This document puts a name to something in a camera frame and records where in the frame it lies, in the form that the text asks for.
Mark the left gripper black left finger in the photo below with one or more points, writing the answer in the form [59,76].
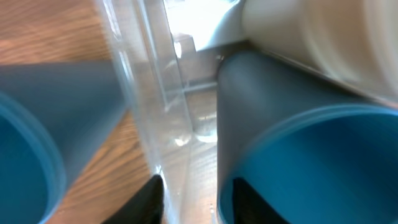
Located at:
[145,207]

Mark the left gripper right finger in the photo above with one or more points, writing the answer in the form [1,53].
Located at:
[250,208]

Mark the tall blue cup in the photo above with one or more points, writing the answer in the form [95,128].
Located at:
[54,116]
[315,152]

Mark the clear plastic storage container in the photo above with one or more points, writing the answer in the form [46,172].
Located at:
[170,88]

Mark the tall beige cup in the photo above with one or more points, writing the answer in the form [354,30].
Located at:
[353,42]

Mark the white label in container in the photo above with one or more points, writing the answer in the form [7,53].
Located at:
[210,23]

